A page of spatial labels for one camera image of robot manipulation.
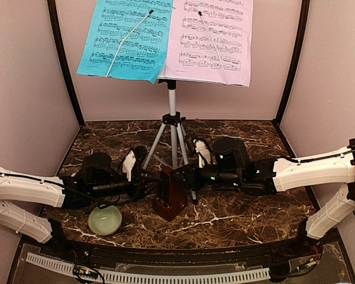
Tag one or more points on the white slotted cable duct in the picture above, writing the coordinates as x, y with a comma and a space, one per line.
148, 274

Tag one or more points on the light green ceramic bowl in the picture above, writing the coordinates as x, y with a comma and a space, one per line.
105, 221

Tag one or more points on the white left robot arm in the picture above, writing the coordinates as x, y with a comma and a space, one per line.
67, 192

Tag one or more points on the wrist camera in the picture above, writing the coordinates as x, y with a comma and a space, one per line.
200, 148
134, 155

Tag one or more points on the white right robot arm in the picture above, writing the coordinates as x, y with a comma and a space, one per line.
227, 163

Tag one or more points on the grey perforated music stand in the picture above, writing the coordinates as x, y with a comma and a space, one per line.
173, 117

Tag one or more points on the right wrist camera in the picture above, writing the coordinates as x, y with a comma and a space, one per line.
200, 148

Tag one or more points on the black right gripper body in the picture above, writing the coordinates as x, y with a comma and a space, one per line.
226, 178

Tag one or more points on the lavender sheet music page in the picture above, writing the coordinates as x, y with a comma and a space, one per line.
210, 41

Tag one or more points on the blue sheet music page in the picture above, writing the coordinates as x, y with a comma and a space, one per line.
127, 40

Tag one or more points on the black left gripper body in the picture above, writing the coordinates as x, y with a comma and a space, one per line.
136, 190

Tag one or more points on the red-brown wooden metronome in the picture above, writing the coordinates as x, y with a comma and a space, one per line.
170, 199

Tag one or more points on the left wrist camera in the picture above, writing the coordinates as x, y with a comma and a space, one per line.
134, 155

